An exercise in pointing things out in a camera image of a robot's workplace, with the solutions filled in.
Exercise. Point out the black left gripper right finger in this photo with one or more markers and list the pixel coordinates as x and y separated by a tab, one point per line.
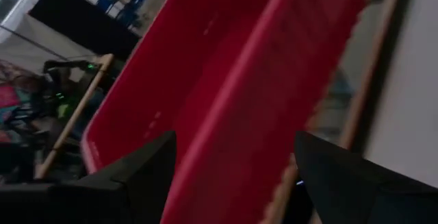
359	196

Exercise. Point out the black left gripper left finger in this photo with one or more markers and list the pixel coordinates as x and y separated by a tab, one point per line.
102	200

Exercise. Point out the red plastic laundry bin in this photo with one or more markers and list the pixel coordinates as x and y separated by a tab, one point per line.
239	63

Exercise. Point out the black background panel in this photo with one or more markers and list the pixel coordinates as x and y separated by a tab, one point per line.
85	25

